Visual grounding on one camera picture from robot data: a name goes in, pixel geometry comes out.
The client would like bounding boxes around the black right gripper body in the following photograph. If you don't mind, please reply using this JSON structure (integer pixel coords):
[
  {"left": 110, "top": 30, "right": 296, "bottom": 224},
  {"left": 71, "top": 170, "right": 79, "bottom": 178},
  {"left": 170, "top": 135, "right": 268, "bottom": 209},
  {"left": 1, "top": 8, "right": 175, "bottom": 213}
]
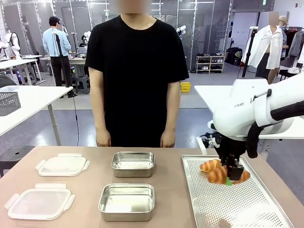
[{"left": 212, "top": 132, "right": 249, "bottom": 163}]

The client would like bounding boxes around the golden brown croissant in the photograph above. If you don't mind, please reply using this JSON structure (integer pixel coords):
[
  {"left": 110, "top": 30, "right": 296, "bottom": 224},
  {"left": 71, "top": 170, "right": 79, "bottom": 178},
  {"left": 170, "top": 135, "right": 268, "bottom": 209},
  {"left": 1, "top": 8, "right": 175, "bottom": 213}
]
[
  {"left": 207, "top": 166, "right": 228, "bottom": 184},
  {"left": 199, "top": 159, "right": 222, "bottom": 173},
  {"left": 233, "top": 170, "right": 251, "bottom": 185}
]

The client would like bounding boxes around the small steel container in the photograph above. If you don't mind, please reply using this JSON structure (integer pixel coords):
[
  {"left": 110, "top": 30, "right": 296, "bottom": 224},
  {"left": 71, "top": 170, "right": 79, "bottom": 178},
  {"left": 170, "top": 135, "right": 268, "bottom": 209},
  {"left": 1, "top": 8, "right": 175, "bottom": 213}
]
[{"left": 111, "top": 152, "right": 155, "bottom": 178}]

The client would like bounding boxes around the small clear plastic lid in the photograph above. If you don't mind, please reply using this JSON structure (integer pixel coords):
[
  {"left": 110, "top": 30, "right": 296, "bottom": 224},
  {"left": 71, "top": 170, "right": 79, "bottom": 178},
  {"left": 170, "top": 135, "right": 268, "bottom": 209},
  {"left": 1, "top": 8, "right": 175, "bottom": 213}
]
[{"left": 35, "top": 153, "right": 91, "bottom": 177}]

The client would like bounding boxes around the large clear plastic lid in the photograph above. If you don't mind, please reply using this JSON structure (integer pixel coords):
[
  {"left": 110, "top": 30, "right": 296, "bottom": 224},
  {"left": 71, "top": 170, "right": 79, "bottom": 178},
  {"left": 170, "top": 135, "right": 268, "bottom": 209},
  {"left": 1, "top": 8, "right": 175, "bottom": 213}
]
[{"left": 4, "top": 183, "right": 76, "bottom": 221}]

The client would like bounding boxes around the person's right forearm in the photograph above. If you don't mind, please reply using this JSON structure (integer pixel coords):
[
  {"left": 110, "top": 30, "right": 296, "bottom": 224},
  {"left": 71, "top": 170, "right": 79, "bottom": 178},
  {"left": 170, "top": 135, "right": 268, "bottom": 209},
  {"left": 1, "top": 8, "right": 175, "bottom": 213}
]
[{"left": 91, "top": 99, "right": 111, "bottom": 133}]

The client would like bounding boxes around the person's left forearm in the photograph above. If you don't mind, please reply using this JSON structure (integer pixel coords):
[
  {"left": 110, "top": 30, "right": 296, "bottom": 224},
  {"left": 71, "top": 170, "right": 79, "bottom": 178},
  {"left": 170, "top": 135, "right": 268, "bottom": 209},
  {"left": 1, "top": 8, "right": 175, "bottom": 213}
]
[{"left": 161, "top": 99, "right": 181, "bottom": 133}]

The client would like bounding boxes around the large steel container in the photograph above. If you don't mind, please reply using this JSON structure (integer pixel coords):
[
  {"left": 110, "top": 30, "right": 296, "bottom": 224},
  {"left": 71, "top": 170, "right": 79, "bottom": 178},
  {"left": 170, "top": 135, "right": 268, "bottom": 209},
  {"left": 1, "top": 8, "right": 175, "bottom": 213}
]
[{"left": 98, "top": 183, "right": 155, "bottom": 222}]

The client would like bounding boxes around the person's left hand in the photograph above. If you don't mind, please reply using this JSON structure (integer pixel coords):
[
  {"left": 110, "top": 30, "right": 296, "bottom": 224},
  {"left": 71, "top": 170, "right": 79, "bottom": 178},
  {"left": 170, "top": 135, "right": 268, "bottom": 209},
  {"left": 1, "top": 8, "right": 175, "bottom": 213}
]
[{"left": 160, "top": 130, "right": 177, "bottom": 149}]

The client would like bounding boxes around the person's right hand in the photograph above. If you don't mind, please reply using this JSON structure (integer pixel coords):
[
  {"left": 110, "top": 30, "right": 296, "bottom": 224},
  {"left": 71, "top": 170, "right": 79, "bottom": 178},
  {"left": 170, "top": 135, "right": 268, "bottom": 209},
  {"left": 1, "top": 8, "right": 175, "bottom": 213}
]
[{"left": 95, "top": 129, "right": 112, "bottom": 148}]

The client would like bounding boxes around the perforated metal baking tray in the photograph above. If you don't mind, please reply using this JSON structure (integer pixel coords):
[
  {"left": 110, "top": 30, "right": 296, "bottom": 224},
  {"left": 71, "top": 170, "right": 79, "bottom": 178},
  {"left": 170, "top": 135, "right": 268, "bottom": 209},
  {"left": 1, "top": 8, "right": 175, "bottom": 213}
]
[{"left": 181, "top": 154, "right": 295, "bottom": 228}]

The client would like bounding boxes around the large white empty table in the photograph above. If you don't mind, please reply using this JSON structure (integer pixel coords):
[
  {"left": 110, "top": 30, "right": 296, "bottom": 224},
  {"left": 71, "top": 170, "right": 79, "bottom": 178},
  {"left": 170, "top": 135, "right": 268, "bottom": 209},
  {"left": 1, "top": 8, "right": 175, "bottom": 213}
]
[{"left": 194, "top": 85, "right": 304, "bottom": 155}]

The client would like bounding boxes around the yellow plastic basket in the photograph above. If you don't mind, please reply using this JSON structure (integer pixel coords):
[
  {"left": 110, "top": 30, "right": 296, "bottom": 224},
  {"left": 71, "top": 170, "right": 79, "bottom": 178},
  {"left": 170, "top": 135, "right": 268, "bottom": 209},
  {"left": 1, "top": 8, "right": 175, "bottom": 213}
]
[{"left": 180, "top": 82, "right": 192, "bottom": 94}]

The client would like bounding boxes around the white shoe rack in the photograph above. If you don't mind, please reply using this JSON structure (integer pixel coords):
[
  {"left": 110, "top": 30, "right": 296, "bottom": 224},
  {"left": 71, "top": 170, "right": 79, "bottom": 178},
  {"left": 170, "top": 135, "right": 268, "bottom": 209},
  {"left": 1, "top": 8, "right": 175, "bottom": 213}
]
[{"left": 195, "top": 55, "right": 226, "bottom": 74}]

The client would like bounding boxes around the black bag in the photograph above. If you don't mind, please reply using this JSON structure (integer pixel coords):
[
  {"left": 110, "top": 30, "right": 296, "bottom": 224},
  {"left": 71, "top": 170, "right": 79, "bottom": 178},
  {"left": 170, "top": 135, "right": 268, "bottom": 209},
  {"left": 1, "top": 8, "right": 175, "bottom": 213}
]
[{"left": 226, "top": 47, "right": 243, "bottom": 67}]

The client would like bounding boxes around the black tripod with white top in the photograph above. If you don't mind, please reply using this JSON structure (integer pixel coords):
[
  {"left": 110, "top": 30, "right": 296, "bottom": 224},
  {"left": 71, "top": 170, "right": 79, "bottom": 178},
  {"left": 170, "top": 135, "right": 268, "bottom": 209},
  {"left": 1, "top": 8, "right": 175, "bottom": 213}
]
[{"left": 240, "top": 27, "right": 259, "bottom": 78}]

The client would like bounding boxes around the mannequin in white shirt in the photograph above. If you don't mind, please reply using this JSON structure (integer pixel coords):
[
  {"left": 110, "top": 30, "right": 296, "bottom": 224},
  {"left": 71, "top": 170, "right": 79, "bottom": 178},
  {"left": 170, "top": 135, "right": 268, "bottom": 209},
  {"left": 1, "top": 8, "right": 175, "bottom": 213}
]
[{"left": 247, "top": 11, "right": 287, "bottom": 83}]

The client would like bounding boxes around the clothes rack with garments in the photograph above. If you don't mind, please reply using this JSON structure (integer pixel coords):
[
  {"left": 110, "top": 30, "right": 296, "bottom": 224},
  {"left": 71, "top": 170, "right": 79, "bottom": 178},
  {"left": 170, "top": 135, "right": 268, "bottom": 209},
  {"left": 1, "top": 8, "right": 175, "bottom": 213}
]
[{"left": 282, "top": 25, "right": 304, "bottom": 60}]

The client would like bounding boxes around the person in black t-shirt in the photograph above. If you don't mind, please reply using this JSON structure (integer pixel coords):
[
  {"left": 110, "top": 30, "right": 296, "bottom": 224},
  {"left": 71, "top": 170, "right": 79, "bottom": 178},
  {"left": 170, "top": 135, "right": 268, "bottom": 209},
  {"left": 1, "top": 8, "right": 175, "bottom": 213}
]
[{"left": 85, "top": 0, "right": 190, "bottom": 148}]

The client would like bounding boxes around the grey step stool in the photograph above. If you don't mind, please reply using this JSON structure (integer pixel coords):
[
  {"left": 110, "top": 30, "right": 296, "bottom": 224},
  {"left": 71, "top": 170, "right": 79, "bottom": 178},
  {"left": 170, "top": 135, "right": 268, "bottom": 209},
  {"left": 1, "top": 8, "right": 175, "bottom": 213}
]
[{"left": 75, "top": 75, "right": 92, "bottom": 95}]

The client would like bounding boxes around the white table with grey basket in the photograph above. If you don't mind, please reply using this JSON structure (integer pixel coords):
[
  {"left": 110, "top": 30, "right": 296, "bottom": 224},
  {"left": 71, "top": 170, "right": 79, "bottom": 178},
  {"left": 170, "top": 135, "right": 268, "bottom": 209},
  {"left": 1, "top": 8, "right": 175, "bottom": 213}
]
[{"left": 0, "top": 85, "right": 74, "bottom": 146}]

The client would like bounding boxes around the man in light blue shirt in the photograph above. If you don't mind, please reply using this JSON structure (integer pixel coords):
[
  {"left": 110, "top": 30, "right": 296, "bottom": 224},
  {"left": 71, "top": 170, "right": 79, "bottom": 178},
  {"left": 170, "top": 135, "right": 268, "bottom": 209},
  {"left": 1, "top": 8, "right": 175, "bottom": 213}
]
[{"left": 42, "top": 16, "right": 75, "bottom": 98}]

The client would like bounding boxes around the black round stool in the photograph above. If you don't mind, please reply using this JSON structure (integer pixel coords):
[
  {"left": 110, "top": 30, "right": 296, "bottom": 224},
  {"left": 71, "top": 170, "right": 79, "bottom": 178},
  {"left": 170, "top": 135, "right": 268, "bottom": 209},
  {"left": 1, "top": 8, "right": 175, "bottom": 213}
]
[{"left": 0, "top": 145, "right": 36, "bottom": 178}]

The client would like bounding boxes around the grey plastic mesh basket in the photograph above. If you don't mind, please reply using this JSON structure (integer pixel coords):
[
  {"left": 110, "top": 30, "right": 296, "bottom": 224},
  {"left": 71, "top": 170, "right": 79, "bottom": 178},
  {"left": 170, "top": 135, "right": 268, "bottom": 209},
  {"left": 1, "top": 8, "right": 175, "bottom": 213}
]
[{"left": 0, "top": 91, "right": 21, "bottom": 117}]

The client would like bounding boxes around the white long desk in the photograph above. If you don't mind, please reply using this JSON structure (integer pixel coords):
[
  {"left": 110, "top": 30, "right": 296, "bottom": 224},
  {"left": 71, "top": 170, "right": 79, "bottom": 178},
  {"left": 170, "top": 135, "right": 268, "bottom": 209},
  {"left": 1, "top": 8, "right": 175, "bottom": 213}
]
[{"left": 0, "top": 55, "right": 47, "bottom": 86}]

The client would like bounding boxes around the bystander in dark top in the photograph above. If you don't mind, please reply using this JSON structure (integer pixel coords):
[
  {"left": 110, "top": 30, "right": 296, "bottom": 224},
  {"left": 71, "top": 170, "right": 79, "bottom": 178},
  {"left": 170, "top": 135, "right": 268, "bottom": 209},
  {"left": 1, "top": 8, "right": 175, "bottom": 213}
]
[{"left": 0, "top": 74, "right": 19, "bottom": 88}]

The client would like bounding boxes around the black arm cable sleeve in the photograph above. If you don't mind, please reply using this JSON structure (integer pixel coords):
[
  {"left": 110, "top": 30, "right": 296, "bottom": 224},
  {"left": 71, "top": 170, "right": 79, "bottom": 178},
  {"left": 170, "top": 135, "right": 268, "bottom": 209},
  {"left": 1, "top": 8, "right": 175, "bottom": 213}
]
[{"left": 246, "top": 89, "right": 304, "bottom": 159}]

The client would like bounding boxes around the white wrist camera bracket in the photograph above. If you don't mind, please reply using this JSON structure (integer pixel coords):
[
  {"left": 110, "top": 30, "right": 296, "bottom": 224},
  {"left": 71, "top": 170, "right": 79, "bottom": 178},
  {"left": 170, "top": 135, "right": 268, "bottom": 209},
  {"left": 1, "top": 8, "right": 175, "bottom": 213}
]
[{"left": 196, "top": 135, "right": 219, "bottom": 155}]

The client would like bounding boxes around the white robot near glass wall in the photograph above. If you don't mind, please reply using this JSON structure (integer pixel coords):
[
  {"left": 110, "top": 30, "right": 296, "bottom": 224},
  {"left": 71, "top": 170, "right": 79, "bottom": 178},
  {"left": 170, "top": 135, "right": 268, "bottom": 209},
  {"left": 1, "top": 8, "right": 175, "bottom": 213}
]
[{"left": 176, "top": 24, "right": 188, "bottom": 37}]

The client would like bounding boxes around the black hanging cable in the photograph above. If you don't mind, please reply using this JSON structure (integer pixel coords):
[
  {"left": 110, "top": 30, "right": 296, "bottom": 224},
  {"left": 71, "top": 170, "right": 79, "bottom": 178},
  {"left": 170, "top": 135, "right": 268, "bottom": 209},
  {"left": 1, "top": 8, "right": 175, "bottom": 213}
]
[{"left": 72, "top": 94, "right": 79, "bottom": 146}]

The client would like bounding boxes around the black tripod with cable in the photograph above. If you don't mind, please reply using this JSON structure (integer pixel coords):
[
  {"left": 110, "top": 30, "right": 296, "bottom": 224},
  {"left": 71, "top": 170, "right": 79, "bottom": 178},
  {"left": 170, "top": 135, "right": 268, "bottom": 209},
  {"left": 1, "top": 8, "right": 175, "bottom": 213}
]
[{"left": 53, "top": 33, "right": 78, "bottom": 97}]

